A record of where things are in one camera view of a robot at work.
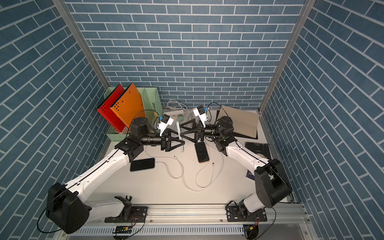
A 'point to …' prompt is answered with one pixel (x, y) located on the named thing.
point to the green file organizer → (151, 100)
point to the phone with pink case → (201, 152)
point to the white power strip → (175, 113)
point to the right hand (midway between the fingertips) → (184, 134)
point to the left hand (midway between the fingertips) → (185, 142)
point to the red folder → (107, 112)
